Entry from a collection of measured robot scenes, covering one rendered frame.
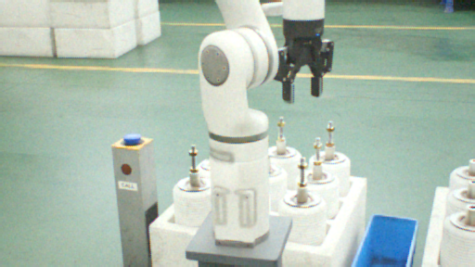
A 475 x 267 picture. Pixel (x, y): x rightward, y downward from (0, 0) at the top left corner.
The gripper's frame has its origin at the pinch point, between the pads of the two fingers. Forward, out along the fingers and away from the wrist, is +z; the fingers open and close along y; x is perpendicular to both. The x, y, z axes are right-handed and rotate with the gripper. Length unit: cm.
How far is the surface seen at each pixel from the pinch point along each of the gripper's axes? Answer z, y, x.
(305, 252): 29.3, -4.8, -6.5
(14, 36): 35, 42, 314
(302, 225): 25.3, -3.1, -3.7
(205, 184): 21.8, -10.6, 18.5
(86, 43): 38, 74, 275
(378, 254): 45, 27, 2
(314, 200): 21.7, 1.0, -2.5
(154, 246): 33.8, -22.3, 21.4
